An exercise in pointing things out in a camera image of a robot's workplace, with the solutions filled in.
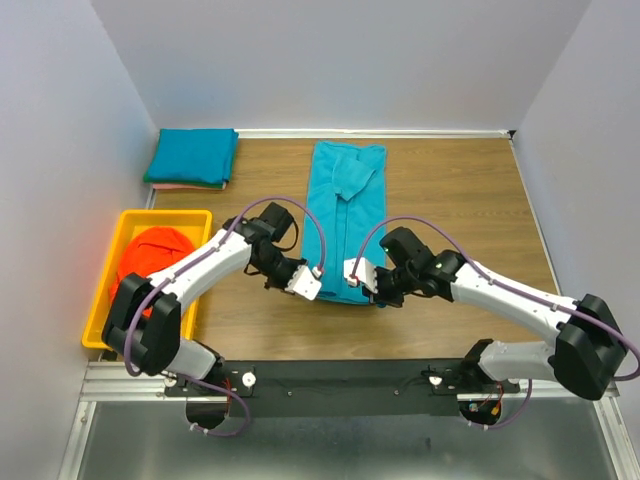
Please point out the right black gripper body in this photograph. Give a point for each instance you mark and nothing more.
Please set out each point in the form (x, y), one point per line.
(391, 285)

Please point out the aluminium frame rail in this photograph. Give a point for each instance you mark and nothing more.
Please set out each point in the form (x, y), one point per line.
(127, 428)

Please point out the folded green t shirt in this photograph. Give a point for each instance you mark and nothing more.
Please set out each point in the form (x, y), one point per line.
(181, 180)

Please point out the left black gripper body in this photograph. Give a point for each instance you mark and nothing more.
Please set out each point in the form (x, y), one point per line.
(279, 270)

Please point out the folded teal t shirt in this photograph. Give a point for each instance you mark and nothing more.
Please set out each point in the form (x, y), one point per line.
(202, 157)

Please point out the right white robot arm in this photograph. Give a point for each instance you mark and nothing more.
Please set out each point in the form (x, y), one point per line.
(579, 342)

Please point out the orange t shirt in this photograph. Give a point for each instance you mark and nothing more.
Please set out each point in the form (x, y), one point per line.
(151, 251)

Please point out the teal t shirt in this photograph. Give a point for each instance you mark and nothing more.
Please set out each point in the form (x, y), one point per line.
(347, 194)
(202, 157)

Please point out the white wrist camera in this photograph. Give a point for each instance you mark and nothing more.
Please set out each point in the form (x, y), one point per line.
(360, 272)
(305, 282)

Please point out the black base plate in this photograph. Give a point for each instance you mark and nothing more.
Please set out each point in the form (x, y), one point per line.
(337, 388)

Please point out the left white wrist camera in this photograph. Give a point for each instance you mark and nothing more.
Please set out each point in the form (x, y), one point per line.
(305, 282)

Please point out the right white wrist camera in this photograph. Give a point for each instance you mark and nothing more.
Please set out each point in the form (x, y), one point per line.
(360, 272)

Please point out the folded pink t shirt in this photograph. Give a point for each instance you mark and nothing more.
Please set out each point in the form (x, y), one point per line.
(188, 187)

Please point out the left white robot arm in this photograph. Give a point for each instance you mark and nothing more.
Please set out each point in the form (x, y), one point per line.
(144, 321)

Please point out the yellow plastic bin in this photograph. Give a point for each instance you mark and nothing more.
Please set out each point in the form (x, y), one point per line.
(194, 224)

